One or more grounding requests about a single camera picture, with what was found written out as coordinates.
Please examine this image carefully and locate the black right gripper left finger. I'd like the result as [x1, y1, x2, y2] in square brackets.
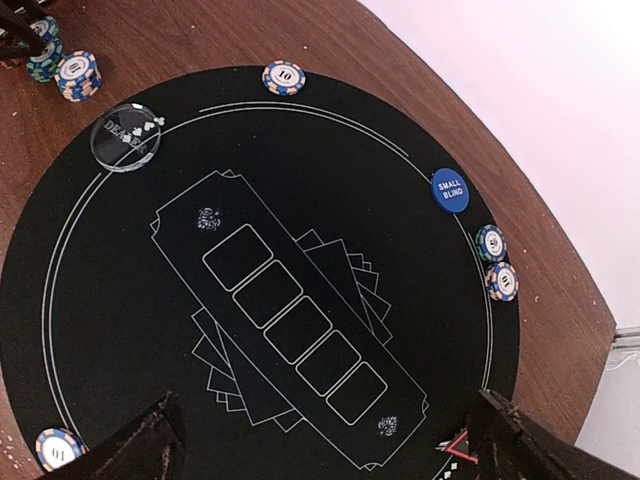
[44, 392, 187, 480]

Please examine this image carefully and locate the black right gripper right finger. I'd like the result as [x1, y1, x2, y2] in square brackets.
[466, 390, 630, 480]

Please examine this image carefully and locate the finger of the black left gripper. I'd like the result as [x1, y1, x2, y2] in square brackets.
[1, 0, 45, 60]

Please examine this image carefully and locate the blue green 50 chip stack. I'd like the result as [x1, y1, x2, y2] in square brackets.
[26, 15, 65, 83]

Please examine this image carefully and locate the red triangular all-in marker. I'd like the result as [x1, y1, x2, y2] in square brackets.
[436, 429, 478, 464]

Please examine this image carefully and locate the clear acrylic dealer button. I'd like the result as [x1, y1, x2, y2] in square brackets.
[90, 103, 165, 173]

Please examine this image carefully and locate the blue small blind button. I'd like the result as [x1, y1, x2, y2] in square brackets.
[431, 168, 470, 214]

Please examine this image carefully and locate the blue cream 10 chip stack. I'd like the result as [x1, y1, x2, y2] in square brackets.
[54, 50, 102, 103]

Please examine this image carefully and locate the round black poker mat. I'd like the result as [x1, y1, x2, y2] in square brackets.
[1, 66, 520, 479]

